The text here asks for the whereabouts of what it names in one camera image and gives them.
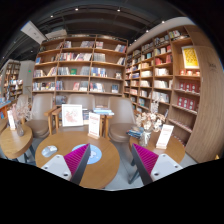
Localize round wooden right table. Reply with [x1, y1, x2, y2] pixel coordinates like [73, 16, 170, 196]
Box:
[129, 130, 186, 164]

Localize round wooden centre table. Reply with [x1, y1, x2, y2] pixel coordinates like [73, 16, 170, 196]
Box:
[35, 131, 120, 189]

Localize white sign on wooden stand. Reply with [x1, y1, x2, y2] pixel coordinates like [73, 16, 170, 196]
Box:
[88, 112, 100, 139]

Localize stack of books on chair arm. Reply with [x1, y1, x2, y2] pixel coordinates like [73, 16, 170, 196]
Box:
[93, 108, 114, 116]

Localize grey computer mouse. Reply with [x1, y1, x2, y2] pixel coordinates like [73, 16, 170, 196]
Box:
[42, 145, 57, 157]

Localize round wooden table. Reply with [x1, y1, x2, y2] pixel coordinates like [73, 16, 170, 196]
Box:
[35, 131, 120, 189]
[0, 124, 35, 159]
[129, 130, 186, 164]

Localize wooden right bookshelf with books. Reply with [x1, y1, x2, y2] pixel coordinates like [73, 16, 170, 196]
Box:
[124, 25, 224, 163]

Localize far left bookshelf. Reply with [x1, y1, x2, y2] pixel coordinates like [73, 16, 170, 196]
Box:
[0, 59, 23, 103]

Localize beige left armchair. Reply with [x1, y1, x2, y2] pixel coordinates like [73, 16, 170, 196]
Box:
[26, 93, 56, 138]

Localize beige middle armchair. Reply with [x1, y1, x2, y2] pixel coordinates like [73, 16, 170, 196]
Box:
[67, 94, 95, 110]

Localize yellow poster on shelf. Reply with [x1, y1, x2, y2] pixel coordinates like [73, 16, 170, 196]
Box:
[182, 46, 199, 69]

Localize wooden bookshelf with books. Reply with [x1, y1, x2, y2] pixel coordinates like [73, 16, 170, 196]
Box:
[124, 25, 224, 163]
[32, 34, 128, 106]

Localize beige right armchair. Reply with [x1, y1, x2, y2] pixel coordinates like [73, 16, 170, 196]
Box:
[108, 97, 136, 143]

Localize beige armchair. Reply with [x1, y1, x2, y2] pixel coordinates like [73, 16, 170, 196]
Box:
[26, 93, 56, 138]
[67, 94, 95, 110]
[108, 97, 136, 143]

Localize white sign on right table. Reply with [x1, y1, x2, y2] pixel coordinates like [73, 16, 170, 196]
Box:
[156, 124, 174, 149]

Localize vase with dried pink branches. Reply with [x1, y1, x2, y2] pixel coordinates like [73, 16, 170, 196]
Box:
[12, 102, 30, 137]

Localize white sign on table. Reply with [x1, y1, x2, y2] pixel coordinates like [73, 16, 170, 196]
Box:
[7, 110, 16, 130]
[156, 124, 174, 149]

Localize white ceiling air unit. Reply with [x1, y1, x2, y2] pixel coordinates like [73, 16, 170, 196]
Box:
[21, 21, 46, 44]

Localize white sign on left table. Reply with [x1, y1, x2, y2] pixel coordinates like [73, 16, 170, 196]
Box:
[7, 110, 16, 130]

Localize wooden back bookshelf with books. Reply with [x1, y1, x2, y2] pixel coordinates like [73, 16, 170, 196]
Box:
[32, 34, 128, 106]

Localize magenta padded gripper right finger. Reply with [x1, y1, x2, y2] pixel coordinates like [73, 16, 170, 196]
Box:
[130, 143, 184, 186]

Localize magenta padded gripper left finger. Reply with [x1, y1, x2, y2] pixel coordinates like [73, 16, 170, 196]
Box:
[41, 143, 92, 186]

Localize round blue mouse pad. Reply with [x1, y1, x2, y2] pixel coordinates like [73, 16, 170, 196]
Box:
[71, 143, 103, 165]

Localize vase with dried white flowers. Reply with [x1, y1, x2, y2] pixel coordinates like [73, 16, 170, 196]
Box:
[136, 112, 165, 147]

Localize white framed red art print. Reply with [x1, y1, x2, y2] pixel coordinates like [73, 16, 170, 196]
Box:
[62, 104, 83, 127]

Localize books on right table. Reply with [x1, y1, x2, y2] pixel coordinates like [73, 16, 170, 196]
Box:
[126, 130, 143, 139]

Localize round wooden left table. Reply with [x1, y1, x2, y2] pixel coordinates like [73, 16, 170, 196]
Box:
[0, 124, 35, 159]

